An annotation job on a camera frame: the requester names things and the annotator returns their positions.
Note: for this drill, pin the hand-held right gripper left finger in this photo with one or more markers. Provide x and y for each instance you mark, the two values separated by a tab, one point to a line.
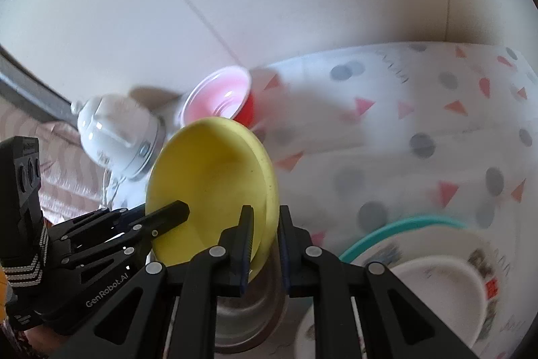
248	245

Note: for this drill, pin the white plate with red print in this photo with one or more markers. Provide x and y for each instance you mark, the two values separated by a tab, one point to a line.
483	258

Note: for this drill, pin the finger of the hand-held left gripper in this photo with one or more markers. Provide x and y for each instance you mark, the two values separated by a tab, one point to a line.
101	222
168	216

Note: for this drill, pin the white floral plate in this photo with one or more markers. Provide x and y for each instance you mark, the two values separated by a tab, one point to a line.
441	291

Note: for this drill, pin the person's left forearm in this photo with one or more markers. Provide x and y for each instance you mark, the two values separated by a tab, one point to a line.
10	344

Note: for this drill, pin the stainless steel bowl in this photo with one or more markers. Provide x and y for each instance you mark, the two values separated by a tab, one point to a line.
246	317

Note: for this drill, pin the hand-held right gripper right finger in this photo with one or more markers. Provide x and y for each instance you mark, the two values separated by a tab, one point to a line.
283	249

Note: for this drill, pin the yellow plastic bowl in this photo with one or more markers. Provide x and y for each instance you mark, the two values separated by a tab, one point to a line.
210	174

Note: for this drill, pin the grey window frame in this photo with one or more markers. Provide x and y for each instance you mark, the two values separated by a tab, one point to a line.
25	85

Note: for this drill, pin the red plastic bowl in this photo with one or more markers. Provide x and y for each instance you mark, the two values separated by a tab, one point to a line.
218	94

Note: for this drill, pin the pink striped cloth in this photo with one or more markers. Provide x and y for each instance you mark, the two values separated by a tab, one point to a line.
63	174

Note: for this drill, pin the white electric kettle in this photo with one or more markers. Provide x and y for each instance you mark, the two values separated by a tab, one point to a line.
113	132

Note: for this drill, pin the teal plate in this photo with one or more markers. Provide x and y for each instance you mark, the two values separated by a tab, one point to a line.
378	235

